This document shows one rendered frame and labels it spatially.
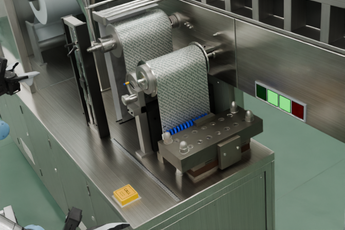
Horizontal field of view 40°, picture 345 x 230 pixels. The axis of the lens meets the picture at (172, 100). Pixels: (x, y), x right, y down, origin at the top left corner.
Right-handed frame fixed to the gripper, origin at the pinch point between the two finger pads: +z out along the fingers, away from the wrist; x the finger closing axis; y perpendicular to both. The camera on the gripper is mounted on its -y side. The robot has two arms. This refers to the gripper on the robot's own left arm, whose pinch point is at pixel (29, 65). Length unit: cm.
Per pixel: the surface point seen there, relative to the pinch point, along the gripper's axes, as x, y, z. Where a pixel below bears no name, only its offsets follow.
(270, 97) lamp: 102, -8, 31
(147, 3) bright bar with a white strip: 39, -27, 36
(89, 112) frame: 23.2, 21.8, 11.3
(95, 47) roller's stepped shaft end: 32.8, -15.1, 11.1
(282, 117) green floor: 44, 118, 189
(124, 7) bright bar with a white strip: 33, -26, 29
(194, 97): 72, 1, 26
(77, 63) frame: 19.6, -3.0, 11.3
